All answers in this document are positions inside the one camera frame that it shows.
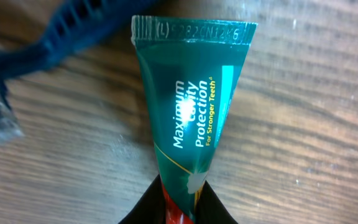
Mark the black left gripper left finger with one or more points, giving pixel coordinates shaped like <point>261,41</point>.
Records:
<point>150,209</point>

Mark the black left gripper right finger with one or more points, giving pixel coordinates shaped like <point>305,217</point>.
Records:
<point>210,210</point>

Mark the Colgate toothpaste tube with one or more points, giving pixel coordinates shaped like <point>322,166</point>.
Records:
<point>190,69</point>

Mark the blue disposable razor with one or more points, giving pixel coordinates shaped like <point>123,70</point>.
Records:
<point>75,26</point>

